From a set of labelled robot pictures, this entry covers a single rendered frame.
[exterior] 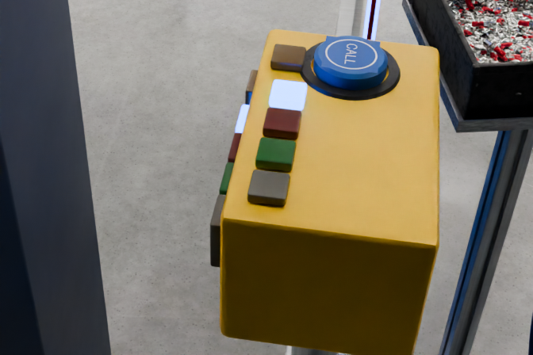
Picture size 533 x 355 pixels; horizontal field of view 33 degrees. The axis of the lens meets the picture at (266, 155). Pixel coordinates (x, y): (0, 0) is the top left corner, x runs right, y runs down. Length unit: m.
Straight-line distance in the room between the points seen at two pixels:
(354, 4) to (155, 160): 1.15
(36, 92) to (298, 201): 0.48
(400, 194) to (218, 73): 1.89
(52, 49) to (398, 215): 0.55
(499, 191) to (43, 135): 0.49
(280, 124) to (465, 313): 0.75
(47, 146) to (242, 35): 1.57
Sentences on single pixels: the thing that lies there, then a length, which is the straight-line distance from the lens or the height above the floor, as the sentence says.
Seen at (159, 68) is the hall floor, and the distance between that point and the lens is 2.33.
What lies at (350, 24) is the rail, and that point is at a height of 0.86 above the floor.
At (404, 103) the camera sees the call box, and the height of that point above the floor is 1.07.
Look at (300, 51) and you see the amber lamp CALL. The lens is 0.51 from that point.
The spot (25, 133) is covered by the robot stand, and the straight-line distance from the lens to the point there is 0.85.
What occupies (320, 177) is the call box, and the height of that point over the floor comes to 1.07.
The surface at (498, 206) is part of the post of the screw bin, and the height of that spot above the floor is 0.67.
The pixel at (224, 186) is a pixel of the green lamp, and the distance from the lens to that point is 0.45.
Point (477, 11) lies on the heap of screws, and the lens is 1.04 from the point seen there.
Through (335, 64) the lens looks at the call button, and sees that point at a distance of 0.49.
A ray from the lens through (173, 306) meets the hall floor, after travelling 1.76.
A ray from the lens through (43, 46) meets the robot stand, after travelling 0.88.
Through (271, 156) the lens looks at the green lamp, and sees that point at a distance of 0.44.
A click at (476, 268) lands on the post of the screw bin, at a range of 1.11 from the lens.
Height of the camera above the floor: 1.37
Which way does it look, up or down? 41 degrees down
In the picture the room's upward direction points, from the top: 3 degrees clockwise
